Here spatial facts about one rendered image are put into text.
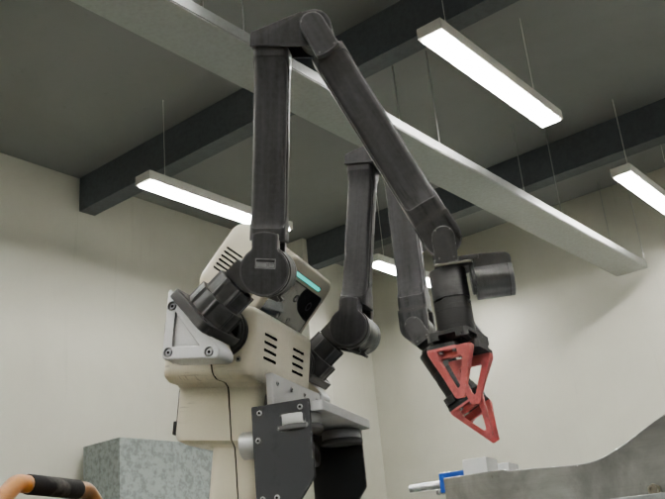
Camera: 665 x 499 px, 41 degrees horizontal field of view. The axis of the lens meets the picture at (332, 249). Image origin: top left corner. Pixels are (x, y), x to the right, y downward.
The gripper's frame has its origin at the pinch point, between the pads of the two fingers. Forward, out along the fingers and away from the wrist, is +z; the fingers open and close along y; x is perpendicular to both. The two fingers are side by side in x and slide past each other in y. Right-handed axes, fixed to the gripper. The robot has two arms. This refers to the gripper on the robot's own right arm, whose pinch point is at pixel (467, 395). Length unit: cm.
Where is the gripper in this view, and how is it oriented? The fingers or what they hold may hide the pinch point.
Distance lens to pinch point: 133.8
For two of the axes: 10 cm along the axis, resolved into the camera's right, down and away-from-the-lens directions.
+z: 1.1, 9.3, -3.5
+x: -8.8, 2.6, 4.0
